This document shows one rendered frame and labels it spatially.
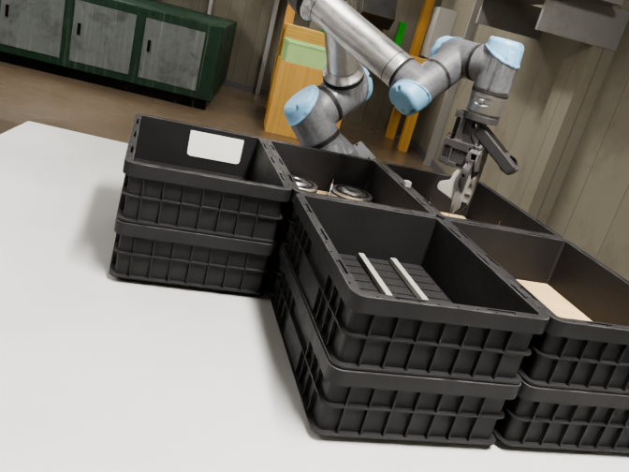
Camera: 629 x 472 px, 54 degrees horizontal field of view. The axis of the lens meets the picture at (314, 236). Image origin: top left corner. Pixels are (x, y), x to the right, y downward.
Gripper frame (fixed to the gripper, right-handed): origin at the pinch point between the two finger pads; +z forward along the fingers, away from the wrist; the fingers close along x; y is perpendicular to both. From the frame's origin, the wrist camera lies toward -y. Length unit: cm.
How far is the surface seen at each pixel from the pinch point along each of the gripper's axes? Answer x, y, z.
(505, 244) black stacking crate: 4.9, -12.7, 2.5
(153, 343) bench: 65, 22, 23
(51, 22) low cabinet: -271, 520, 43
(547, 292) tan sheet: 1.4, -23.1, 9.5
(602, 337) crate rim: 36, -36, 1
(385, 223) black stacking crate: 24.2, 6.1, 2.3
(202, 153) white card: 19, 57, 6
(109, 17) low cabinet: -302, 477, 25
